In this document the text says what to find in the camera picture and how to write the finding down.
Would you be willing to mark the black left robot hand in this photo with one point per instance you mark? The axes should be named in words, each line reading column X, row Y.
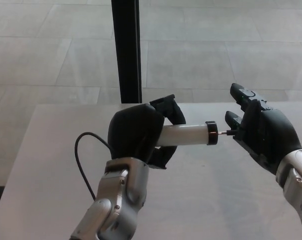
column 133, row 132

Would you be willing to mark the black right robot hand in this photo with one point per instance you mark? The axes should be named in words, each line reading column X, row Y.
column 273, row 135

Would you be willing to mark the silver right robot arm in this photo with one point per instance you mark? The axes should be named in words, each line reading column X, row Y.
column 298, row 185

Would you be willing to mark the black vertical metal post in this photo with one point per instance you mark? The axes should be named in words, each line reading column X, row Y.
column 127, row 50

